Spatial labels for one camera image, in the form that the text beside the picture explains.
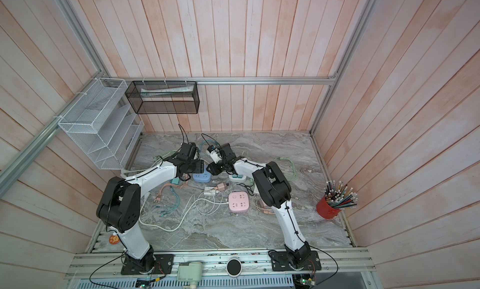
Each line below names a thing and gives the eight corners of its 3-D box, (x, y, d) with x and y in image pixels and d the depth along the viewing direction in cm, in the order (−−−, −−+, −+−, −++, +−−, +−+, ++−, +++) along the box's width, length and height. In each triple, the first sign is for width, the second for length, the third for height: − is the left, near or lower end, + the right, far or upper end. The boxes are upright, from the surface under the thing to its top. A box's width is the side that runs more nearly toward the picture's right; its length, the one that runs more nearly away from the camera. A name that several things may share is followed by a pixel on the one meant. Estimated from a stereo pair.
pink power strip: (228, 212, 89) (228, 210, 87) (228, 193, 95) (228, 191, 93) (249, 212, 89) (249, 210, 87) (248, 193, 95) (248, 191, 93)
